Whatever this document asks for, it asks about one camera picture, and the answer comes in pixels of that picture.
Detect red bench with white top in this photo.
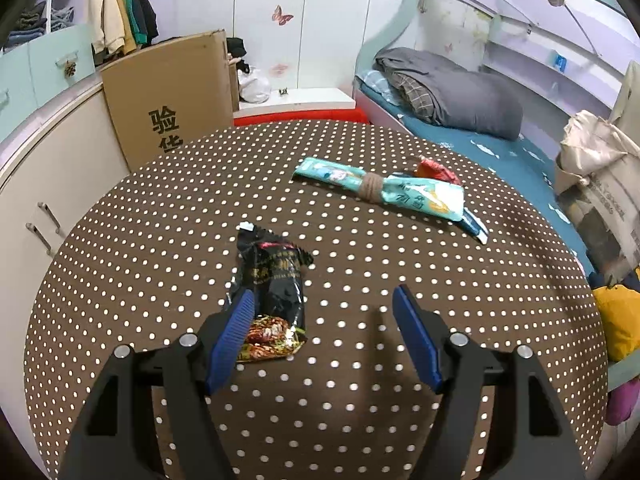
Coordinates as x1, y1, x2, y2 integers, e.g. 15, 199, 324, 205
232, 87, 371, 128

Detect folded dark clothes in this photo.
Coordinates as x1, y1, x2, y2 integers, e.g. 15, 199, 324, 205
15, 2, 48, 33

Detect purple cloth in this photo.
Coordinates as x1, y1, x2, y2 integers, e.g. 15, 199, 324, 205
606, 380, 640, 423

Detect yellow cloth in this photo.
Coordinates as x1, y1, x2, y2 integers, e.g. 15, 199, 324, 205
592, 284, 640, 363

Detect white wardrobe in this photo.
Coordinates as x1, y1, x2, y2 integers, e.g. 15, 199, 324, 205
145, 0, 416, 106

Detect blue white wrapper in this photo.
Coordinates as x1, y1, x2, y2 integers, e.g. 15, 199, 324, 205
460, 207, 490, 246

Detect green garment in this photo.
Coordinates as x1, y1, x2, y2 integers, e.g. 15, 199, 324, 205
122, 0, 148, 46

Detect teal snack packet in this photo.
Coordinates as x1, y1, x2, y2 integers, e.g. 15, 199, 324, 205
292, 156, 466, 223

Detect yellow garment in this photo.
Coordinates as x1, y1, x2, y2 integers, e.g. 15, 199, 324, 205
116, 0, 138, 53

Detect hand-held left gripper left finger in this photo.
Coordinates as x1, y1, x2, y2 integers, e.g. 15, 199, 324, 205
57, 288, 256, 480

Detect metal cabinet handle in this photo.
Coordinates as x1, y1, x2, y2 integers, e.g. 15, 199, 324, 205
37, 202, 61, 233
26, 222, 53, 256

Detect jute twine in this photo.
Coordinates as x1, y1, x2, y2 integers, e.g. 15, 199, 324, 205
360, 172, 388, 203

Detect dark blue cloth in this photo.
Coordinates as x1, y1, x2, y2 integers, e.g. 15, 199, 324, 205
587, 267, 640, 293

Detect black snack packet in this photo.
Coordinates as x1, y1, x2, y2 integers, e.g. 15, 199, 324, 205
227, 221, 315, 363

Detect black garment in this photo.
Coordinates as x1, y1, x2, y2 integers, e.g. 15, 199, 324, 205
132, 0, 160, 43

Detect large cardboard box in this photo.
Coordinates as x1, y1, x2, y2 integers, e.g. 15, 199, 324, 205
100, 30, 236, 173

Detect plaid pillow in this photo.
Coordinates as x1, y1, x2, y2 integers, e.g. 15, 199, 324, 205
390, 71, 436, 123

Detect red small packet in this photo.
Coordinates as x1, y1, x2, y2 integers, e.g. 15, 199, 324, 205
414, 157, 463, 186

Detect brown polka dot tablecloth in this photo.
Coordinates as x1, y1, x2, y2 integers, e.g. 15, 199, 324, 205
22, 120, 611, 480

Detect grey blanket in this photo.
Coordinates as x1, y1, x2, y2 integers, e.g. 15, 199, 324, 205
375, 47, 525, 141

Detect beige tote bag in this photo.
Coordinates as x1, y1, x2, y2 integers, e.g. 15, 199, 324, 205
554, 110, 640, 286

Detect cream jacket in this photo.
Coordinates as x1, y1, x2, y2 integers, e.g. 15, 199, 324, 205
87, 0, 126, 56

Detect beige hanging cloth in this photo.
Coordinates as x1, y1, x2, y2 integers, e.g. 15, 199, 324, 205
611, 60, 640, 133

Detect white plastic bag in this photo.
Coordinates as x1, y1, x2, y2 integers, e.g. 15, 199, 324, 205
237, 66, 272, 105

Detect white wall shelf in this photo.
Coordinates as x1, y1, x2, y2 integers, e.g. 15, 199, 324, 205
480, 20, 631, 111

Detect black clothes pile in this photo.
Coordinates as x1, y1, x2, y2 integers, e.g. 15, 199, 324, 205
225, 37, 251, 73

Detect white teal bed frame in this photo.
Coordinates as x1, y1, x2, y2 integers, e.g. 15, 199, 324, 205
350, 0, 640, 396

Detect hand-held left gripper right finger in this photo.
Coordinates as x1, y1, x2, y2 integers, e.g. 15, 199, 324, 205
392, 285, 587, 480

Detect light blue pillow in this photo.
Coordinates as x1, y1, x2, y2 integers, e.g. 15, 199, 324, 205
356, 69, 401, 108

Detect cream low cabinet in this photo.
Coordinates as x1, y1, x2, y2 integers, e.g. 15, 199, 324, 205
0, 80, 133, 311

